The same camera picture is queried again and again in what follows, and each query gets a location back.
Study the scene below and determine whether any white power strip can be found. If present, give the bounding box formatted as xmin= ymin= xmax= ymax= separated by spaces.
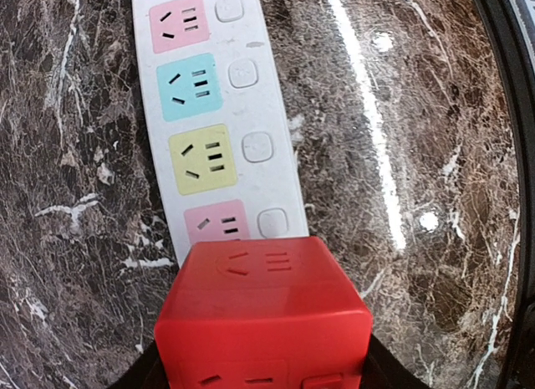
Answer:
xmin=131 ymin=0 xmax=308 ymax=262

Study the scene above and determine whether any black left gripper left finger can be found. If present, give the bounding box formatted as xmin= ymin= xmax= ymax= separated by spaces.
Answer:
xmin=109 ymin=340 xmax=167 ymax=389

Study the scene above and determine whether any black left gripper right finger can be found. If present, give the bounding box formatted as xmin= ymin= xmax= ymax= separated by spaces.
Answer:
xmin=362 ymin=335 xmax=422 ymax=389

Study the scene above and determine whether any black front frame rail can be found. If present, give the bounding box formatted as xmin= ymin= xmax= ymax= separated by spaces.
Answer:
xmin=470 ymin=0 xmax=535 ymax=389

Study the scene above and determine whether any red cube socket adapter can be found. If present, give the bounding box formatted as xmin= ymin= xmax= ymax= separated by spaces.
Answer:
xmin=155 ymin=237 xmax=373 ymax=388

